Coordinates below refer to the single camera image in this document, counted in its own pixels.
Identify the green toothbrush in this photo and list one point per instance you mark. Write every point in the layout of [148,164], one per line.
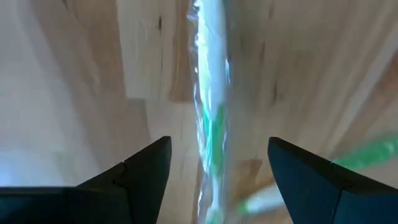
[373,152]
[211,93]

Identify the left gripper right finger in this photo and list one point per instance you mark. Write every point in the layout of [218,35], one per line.
[326,199]

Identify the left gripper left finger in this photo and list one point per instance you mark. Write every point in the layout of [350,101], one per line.
[93,205]

